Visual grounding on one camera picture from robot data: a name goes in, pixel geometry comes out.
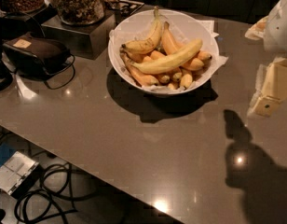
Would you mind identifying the curved yellow banana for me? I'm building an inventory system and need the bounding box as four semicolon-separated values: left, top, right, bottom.
121;7;162;54

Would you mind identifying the small banana front right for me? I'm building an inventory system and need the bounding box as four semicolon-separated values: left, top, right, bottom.
180;68;193;89

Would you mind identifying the orange banana upright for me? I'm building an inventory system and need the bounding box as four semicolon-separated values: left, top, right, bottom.
161;21;205;71

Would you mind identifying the black monitor stand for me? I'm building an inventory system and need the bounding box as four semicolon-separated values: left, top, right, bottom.
0;0;14;93

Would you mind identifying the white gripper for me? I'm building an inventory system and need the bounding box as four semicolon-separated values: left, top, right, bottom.
245;0;287;117

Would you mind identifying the glass jar of granola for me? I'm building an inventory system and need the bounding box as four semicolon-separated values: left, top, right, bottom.
51;0;105;25

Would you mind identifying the white bowl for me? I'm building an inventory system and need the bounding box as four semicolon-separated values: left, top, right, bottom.
107;8;220;97

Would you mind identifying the small orange banana left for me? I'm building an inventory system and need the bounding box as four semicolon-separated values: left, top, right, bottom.
120;52;159;86

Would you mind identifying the black floor cable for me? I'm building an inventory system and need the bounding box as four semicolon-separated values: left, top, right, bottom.
0;161;98;224

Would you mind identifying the black pouch with label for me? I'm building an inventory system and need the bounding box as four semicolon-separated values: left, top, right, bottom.
3;32;75;90

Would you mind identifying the long yellow banana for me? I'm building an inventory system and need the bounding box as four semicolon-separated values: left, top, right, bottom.
131;38;203;75

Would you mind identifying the dark square pedestal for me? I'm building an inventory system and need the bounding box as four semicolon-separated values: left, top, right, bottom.
42;11;116;60

